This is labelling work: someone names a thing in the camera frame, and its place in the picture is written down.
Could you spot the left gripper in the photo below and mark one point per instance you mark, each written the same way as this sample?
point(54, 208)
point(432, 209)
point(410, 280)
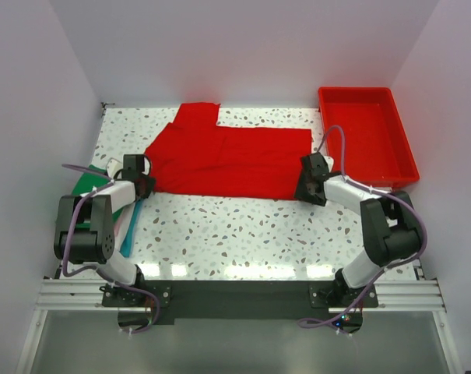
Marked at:
point(150, 182)

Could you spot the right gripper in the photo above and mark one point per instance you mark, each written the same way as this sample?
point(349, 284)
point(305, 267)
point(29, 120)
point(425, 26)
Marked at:
point(302, 193)

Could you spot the red t shirt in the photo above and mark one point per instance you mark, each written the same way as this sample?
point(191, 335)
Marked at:
point(193, 155)

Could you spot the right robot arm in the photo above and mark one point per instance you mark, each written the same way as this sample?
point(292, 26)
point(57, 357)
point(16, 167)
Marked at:
point(392, 231)

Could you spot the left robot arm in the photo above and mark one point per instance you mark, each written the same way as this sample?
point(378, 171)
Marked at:
point(91, 226)

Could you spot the green folded t shirt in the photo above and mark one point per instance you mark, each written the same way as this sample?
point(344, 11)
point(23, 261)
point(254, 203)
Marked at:
point(91, 177)

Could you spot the red plastic bin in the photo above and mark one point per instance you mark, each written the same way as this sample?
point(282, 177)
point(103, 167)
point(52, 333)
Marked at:
point(377, 149)

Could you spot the teal folded t shirt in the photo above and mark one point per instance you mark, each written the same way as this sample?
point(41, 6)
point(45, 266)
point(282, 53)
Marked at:
point(127, 244)

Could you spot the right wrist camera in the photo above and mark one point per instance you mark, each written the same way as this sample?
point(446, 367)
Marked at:
point(330, 162)

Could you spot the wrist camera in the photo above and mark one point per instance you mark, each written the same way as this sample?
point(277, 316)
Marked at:
point(330, 162)
point(113, 166)

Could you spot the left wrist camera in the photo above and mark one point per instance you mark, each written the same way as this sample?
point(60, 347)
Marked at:
point(113, 166)

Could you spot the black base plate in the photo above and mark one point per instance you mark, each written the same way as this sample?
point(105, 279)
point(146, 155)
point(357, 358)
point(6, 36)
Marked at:
point(234, 299)

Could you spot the aluminium frame rail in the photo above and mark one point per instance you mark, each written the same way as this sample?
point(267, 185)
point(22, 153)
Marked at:
point(187, 238)

